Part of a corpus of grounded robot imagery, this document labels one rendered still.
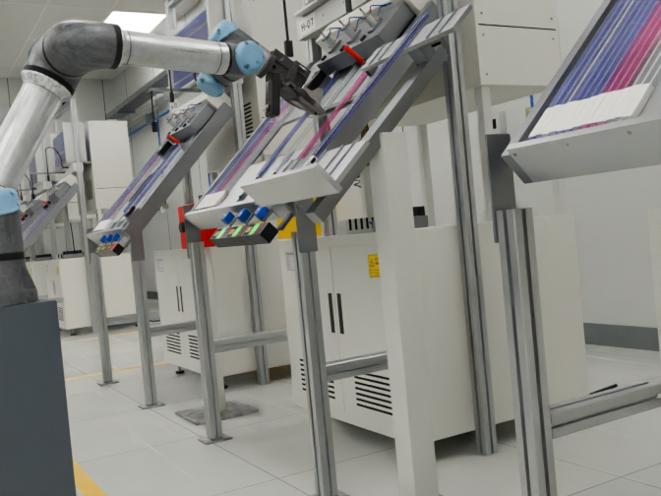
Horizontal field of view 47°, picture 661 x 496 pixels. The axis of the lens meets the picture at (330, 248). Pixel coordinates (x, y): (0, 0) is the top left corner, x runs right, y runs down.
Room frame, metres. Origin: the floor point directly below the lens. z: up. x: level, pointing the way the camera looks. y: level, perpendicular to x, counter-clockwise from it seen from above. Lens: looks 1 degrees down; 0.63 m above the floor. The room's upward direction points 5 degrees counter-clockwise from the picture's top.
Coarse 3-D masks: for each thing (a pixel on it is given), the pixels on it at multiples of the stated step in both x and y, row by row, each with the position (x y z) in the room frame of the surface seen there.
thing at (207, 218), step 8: (248, 200) 1.95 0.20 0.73; (208, 208) 2.21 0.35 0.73; (216, 208) 2.14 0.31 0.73; (224, 208) 2.09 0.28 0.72; (232, 208) 2.05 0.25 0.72; (240, 208) 2.01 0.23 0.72; (248, 208) 1.97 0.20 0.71; (256, 208) 1.94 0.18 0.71; (272, 208) 1.87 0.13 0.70; (280, 208) 1.84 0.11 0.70; (192, 216) 2.33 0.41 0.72; (200, 216) 2.28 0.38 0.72; (208, 216) 2.24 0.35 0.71; (216, 216) 2.19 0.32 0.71; (272, 216) 1.92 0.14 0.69; (280, 216) 1.88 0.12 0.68; (200, 224) 2.36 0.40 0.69; (208, 224) 2.31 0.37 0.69; (216, 224) 2.26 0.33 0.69; (224, 224) 2.21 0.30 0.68
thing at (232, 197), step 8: (296, 152) 2.02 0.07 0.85; (312, 152) 1.91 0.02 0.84; (272, 160) 2.12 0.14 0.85; (288, 160) 2.02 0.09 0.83; (248, 168) 2.28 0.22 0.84; (256, 168) 2.21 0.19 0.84; (272, 168) 2.08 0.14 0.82; (248, 176) 2.22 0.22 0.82; (264, 176) 2.09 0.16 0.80; (240, 184) 2.22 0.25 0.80; (232, 192) 2.22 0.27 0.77; (240, 192) 2.16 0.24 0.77; (224, 200) 2.23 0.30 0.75; (232, 200) 2.16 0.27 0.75; (240, 200) 2.07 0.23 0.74
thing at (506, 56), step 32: (480, 0) 2.12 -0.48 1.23; (512, 0) 2.18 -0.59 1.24; (544, 0) 2.24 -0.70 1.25; (480, 32) 2.12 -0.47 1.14; (512, 32) 2.18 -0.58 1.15; (544, 32) 2.24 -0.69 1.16; (416, 64) 2.35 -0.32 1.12; (480, 64) 2.11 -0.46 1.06; (512, 64) 2.17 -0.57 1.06; (544, 64) 2.23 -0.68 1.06; (480, 96) 2.13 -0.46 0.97; (512, 96) 2.38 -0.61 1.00; (416, 128) 2.84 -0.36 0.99; (480, 128) 2.14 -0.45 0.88
